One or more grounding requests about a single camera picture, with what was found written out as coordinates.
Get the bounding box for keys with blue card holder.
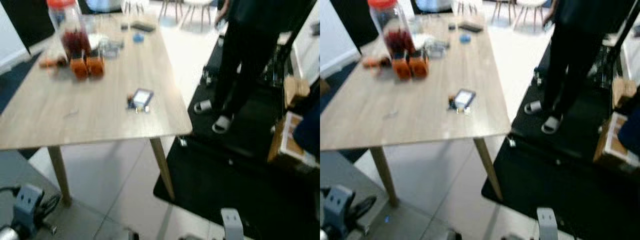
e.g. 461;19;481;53
447;88;477;116
126;88;155;114

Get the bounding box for dark blue bag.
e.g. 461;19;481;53
292;102;321;156
617;105;640;156

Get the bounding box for wooden crate white trim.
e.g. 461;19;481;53
593;111;640;168
267;111;321;168

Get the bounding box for dark blue carpet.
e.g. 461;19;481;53
320;60;362;115
0;50;43;115

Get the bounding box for light wooden table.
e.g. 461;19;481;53
0;12;193;207
320;12;513;208

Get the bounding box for plain cardboard box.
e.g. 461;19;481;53
284;75;311;108
611;77;638;108

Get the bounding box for orange black fan unit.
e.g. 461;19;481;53
70;56;90;80
392;57;413;81
86;55;106;78
409;55;430;79

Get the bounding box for brown cardboard roll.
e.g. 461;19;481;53
362;57;391;70
39;57;68;69

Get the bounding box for black floor mat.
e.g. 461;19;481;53
152;35;321;240
481;35;640;240

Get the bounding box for white cloth bundle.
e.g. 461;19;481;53
87;32;108;48
412;32;433;48

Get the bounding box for clear jar of red chillies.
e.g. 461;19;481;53
367;0;416;60
46;0;93;61

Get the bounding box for black cabinet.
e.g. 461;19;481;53
0;0;56;48
330;0;381;48

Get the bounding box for person in black clothes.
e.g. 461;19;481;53
522;0;633;135
192;0;313;135

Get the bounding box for black smartphone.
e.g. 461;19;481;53
131;21;157;33
457;22;484;34

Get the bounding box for black equipment case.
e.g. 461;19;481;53
202;35;226;87
532;40;551;88

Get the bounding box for white chair wooden legs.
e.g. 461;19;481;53
515;0;548;28
182;0;215;28
122;0;150;13
160;0;182;23
490;0;513;23
452;0;481;13

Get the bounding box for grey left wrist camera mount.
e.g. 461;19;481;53
11;183;45;236
322;185;357;240

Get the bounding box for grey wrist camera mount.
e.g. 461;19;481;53
11;183;45;236
322;185;357;240
536;207;558;240
221;208;245;240

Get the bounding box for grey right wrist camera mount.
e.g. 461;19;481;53
221;208;245;240
536;207;558;240

